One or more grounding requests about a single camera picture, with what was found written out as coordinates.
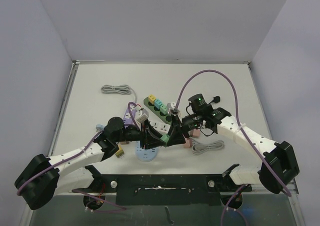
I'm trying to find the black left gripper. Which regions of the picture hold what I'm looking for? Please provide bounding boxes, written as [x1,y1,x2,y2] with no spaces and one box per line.
[114,119,166,149]

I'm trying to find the light green charger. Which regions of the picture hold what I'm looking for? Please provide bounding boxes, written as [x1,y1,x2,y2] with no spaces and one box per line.
[160,134,170,144]

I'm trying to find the teal charger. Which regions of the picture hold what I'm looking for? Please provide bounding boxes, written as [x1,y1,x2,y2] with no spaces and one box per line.
[154,99,163,110]

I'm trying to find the yellow USB charger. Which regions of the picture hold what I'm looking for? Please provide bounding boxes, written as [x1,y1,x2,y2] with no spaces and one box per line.
[148,94,157,105]

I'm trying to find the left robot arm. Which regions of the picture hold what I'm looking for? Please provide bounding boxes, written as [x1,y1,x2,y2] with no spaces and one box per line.
[14,117,169,210]

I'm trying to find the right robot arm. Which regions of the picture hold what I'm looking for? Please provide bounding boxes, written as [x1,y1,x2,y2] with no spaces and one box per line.
[167,94,300,195]

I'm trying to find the white USB power strip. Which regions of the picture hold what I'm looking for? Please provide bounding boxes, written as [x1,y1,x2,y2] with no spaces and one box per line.
[150,121,170,134]

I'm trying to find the round blue power socket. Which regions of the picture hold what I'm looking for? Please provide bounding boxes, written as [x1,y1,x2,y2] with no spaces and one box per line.
[135,146,159,162]

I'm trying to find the green power strip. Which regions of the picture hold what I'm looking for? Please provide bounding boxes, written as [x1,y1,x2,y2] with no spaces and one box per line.
[143,97,172,124]

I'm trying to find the purple power strip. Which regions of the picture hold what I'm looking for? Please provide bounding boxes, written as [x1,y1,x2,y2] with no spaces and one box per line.
[123,104,136,125]

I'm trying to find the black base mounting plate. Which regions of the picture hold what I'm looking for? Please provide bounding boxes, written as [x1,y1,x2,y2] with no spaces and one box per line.
[84,174,239,206]

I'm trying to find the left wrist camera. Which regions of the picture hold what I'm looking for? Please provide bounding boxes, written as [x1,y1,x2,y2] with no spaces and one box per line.
[135,111,149,124]

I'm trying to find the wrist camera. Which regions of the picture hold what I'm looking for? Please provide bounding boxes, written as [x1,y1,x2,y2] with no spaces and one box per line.
[166,102,182,120]
[135,111,149,124]

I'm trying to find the grey white strip cable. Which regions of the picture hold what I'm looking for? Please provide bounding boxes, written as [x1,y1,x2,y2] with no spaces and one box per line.
[191,140,225,156]

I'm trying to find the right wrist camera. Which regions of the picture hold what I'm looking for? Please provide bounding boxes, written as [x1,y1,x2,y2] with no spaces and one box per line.
[166,102,182,120]

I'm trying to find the black coiled power cable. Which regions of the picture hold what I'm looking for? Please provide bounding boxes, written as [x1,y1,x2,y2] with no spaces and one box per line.
[207,95,222,107]

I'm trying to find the grey coiled cable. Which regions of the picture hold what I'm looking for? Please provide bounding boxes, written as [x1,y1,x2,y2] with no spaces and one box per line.
[100,84,139,104]

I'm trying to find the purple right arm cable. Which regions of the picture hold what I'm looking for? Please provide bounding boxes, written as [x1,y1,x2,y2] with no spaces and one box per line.
[174,69,292,226]

